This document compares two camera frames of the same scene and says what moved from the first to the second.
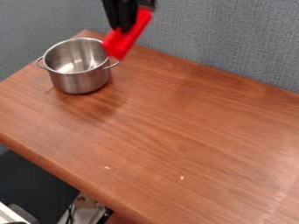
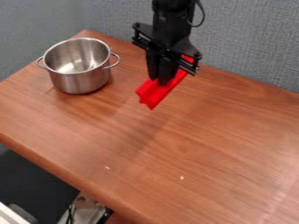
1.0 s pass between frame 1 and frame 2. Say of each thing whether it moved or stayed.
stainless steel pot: stayed
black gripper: moved
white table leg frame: stayed
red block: moved
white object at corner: stayed
